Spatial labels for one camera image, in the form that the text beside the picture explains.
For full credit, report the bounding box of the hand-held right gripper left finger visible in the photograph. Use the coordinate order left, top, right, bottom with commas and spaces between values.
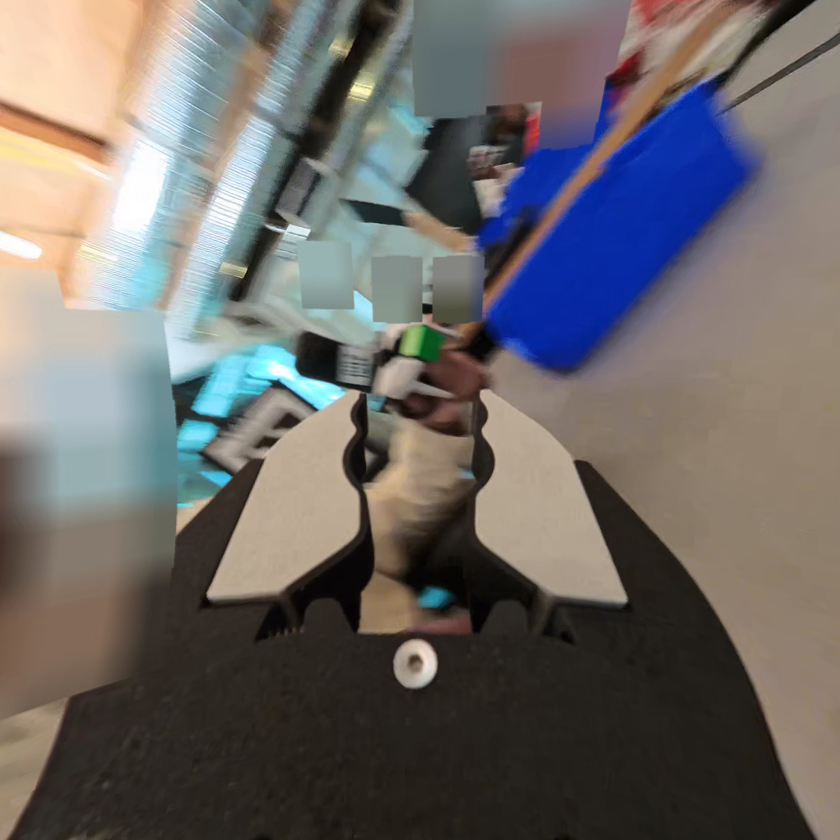
205, 391, 375, 634

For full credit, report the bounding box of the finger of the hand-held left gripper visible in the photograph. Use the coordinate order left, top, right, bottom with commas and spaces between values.
371, 356, 457, 403

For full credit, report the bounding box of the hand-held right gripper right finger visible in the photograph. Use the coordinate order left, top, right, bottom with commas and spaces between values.
461, 388, 630, 634

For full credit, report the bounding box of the small green wooden cube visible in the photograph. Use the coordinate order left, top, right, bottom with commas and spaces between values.
398, 326, 446, 363

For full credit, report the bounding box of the blue plastic bin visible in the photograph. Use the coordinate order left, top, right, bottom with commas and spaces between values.
478, 147, 595, 253
482, 77, 765, 376

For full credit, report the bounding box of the person's left forearm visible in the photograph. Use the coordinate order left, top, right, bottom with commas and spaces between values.
364, 423, 478, 586

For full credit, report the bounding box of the person's left hand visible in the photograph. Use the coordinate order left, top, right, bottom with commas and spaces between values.
410, 351, 494, 435

